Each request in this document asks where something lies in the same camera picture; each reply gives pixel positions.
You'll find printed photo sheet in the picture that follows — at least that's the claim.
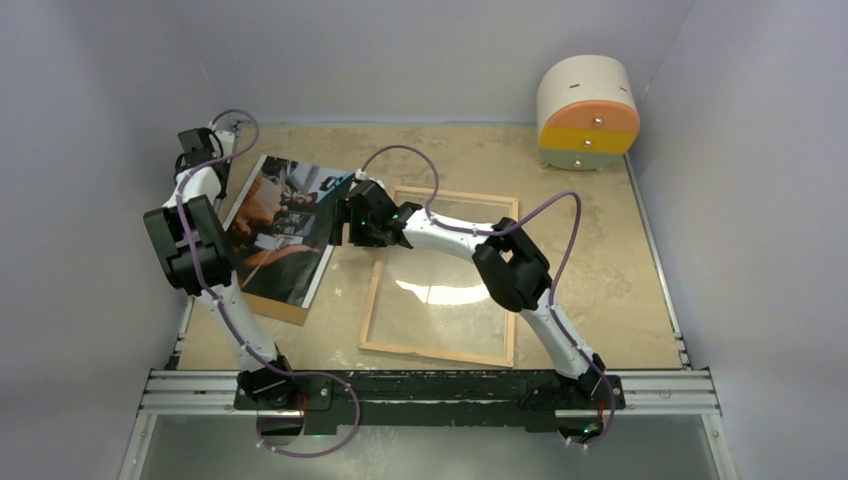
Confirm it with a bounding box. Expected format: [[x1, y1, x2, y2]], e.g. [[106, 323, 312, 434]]
[[224, 155, 354, 309]]

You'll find wooden picture frame with glass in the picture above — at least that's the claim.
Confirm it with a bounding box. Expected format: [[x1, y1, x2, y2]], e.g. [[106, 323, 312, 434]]
[[358, 185, 521, 370]]

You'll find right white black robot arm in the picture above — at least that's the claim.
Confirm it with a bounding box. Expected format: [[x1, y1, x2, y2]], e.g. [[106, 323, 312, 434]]
[[330, 180, 615, 407]]

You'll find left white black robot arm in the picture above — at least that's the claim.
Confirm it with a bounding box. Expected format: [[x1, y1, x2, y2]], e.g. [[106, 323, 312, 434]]
[[143, 127, 299, 409]]

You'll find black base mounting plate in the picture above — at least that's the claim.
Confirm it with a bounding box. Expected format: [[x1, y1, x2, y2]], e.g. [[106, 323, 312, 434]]
[[233, 369, 626, 436]]

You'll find round mini drawer cabinet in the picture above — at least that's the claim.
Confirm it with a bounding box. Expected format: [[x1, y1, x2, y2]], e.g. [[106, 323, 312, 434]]
[[536, 54, 641, 171]]

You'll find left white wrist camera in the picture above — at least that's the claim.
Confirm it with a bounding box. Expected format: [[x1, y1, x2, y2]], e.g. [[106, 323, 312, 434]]
[[207, 123, 237, 158]]

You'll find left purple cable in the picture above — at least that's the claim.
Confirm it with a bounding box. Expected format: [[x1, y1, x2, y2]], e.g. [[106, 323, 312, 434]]
[[173, 109, 362, 460]]

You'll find purple cable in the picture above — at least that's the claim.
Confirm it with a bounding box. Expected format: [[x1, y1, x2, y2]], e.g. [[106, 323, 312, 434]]
[[357, 144, 617, 452], [173, 109, 362, 460]]

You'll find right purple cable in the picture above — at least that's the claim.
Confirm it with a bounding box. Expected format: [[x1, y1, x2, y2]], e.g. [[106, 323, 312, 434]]
[[357, 144, 617, 452]]

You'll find aluminium rail bar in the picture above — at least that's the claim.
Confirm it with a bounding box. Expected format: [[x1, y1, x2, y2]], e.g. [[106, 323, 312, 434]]
[[139, 370, 721, 415]]

